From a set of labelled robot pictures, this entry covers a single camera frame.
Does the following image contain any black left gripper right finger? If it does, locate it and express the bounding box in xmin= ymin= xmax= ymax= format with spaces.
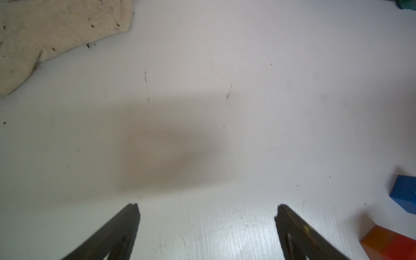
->
xmin=275 ymin=204 xmax=348 ymax=260

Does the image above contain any green plastic tool case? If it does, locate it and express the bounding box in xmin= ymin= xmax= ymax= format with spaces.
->
xmin=396 ymin=0 xmax=416 ymax=11

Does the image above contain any orange square lego brick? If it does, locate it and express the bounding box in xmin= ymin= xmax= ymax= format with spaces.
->
xmin=360 ymin=225 xmax=398 ymax=260

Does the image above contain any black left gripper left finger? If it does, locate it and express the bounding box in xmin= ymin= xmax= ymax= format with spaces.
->
xmin=64 ymin=203 xmax=140 ymax=260

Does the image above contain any red small lego brick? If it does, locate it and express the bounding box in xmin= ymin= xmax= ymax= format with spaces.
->
xmin=382 ymin=235 xmax=416 ymax=260

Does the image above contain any blue long lego brick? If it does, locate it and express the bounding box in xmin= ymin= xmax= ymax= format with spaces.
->
xmin=390 ymin=175 xmax=416 ymax=214

